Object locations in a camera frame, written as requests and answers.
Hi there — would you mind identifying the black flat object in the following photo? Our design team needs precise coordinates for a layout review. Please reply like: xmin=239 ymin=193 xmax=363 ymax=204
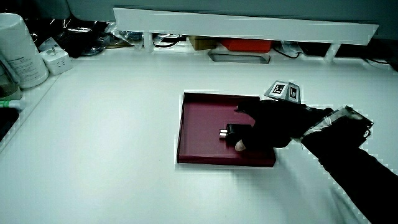
xmin=0 ymin=107 xmax=21 ymax=142

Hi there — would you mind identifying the person's right hand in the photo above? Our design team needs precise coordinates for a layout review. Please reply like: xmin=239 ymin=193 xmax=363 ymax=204
xmin=234 ymin=80 xmax=312 ymax=153

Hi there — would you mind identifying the black cable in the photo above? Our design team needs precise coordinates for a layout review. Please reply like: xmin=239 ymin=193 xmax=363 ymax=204
xmin=153 ymin=34 xmax=182 ymax=49

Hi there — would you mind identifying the white cylindrical container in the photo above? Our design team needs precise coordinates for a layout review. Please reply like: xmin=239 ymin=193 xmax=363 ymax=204
xmin=0 ymin=12 xmax=50 ymax=90

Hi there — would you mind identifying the orange box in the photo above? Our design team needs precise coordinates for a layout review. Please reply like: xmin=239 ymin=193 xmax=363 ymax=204
xmin=221 ymin=37 xmax=274 ymax=54

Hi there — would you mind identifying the dark red square plate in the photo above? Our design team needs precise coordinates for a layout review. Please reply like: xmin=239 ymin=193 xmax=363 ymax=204
xmin=176 ymin=91 xmax=277 ymax=168

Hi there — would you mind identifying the white power adapter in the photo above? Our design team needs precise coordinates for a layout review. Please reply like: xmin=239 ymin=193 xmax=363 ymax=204
xmin=39 ymin=45 xmax=74 ymax=76

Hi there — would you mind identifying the black plastic bag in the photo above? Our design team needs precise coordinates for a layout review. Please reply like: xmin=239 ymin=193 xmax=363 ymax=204
xmin=26 ymin=16 xmax=110 ymax=59

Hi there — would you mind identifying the brown cardboard box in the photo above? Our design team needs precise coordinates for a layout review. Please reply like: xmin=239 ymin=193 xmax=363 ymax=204
xmin=188 ymin=35 xmax=219 ymax=51

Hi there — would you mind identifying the clear plastic bag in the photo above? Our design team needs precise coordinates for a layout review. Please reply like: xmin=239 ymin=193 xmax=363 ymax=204
xmin=104 ymin=22 xmax=144 ymax=48

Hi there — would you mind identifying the white desk shelf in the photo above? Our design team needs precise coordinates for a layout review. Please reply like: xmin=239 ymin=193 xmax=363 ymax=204
xmin=113 ymin=6 xmax=379 ymax=63

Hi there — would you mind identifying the green and white pen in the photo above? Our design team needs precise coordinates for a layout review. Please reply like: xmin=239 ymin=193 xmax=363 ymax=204
xmin=0 ymin=99 xmax=25 ymax=111

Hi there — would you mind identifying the glass jar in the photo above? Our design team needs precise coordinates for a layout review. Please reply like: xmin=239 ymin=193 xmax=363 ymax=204
xmin=0 ymin=61 xmax=22 ymax=101

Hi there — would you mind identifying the grey flat tray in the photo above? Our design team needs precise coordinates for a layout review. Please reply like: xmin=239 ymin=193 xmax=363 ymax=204
xmin=207 ymin=49 xmax=271 ymax=65

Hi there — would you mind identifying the black charger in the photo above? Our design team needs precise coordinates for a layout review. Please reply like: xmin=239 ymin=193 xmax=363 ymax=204
xmin=218 ymin=123 xmax=253 ymax=146

